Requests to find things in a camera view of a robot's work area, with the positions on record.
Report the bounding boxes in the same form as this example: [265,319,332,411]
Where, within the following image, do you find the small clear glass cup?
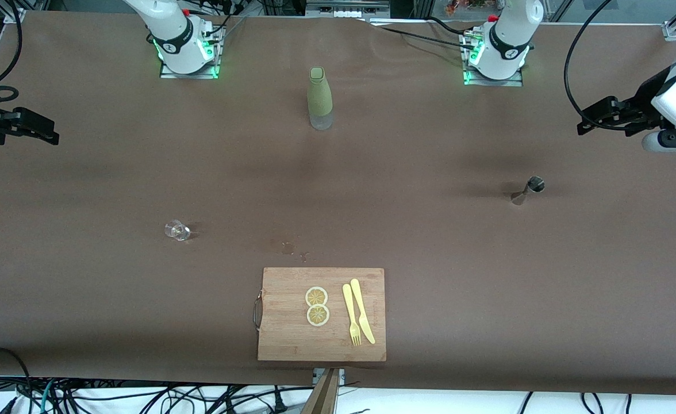
[164,220,191,242]

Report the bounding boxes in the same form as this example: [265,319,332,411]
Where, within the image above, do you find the white power strip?
[306,0,390,18]

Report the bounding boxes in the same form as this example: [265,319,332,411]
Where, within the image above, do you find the wooden cutting board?
[253,267,387,363]

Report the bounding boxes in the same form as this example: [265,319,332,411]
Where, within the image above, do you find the metal mounting bracket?
[313,368,345,386]

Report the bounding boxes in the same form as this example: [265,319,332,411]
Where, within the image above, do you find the steel jigger measuring cup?
[510,176,546,206]

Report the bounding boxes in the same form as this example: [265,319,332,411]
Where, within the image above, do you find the green sleeved glass bottle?
[307,67,334,131]

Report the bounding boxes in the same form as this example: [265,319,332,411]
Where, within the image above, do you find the yellow plastic fork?
[342,283,362,347]

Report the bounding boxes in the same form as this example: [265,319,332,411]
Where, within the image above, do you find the yellow plastic knife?
[350,278,377,345]

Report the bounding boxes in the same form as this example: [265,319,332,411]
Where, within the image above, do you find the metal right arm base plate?
[160,26,224,79]

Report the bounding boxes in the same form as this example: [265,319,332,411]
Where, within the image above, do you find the brown table cover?
[0,10,676,396]

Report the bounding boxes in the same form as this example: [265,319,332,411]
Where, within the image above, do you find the wooden beam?
[301,368,341,414]

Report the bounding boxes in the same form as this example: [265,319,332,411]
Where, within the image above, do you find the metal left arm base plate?
[462,32,524,87]

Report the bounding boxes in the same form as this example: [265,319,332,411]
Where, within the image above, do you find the black power cable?
[367,16,479,51]

